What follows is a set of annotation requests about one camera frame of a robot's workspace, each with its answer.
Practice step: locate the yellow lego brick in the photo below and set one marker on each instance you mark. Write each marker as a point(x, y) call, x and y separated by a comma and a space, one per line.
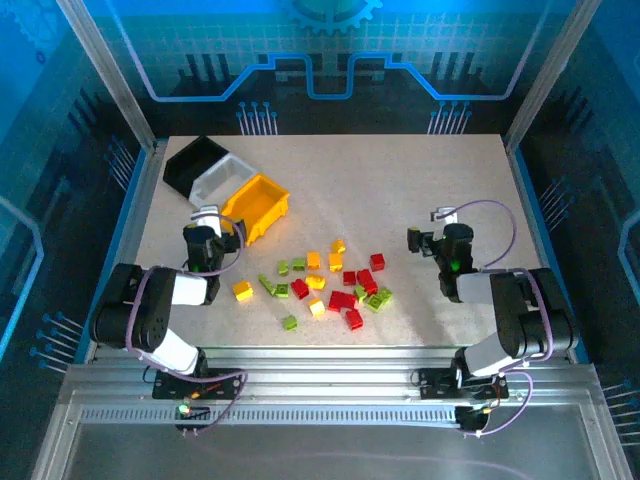
point(313, 260)
point(316, 306)
point(243, 290)
point(335, 262)
point(315, 281)
point(338, 246)

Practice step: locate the green lego brick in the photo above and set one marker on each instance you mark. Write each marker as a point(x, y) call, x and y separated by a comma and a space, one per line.
point(289, 323)
point(299, 263)
point(265, 283)
point(360, 292)
point(378, 299)
point(283, 266)

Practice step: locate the green lego plate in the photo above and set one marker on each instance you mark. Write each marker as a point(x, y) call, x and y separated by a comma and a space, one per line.
point(282, 289)

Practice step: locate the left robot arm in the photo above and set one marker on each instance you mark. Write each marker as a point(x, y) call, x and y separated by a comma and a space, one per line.
point(187, 290)

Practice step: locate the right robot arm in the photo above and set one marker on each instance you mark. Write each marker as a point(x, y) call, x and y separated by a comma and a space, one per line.
point(515, 310)

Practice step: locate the yellow plastic bin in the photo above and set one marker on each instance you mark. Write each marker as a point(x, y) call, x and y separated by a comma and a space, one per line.
point(260, 205)

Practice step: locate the white plastic bin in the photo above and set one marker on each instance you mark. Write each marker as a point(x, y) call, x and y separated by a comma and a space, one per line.
point(220, 177)

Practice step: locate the black plastic bin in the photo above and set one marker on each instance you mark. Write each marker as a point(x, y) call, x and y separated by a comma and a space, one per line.
point(192, 160)

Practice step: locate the long red lego brick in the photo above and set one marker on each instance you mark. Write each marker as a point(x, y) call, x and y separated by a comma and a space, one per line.
point(342, 300)

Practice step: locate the black control board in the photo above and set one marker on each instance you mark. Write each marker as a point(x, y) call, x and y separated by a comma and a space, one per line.
point(192, 412)
point(470, 417)

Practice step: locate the slotted metal strip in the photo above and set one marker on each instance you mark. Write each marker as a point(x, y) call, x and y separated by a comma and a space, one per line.
point(300, 416)

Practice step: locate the grey metal base panel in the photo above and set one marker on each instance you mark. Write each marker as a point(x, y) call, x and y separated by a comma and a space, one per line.
point(320, 450)

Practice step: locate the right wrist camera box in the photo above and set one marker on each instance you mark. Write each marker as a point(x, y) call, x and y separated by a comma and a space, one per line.
point(442, 215)

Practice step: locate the aluminium side rail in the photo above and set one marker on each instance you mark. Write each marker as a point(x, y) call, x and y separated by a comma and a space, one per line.
point(530, 200)
point(135, 225)

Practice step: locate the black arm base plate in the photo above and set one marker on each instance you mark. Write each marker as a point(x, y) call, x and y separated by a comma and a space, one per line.
point(220, 382)
point(435, 382)

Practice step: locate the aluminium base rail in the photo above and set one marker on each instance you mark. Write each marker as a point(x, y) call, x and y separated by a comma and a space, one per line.
point(320, 380)

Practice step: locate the aluminium frame post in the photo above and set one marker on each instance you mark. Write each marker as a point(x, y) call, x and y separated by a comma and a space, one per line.
point(115, 85)
point(545, 80)

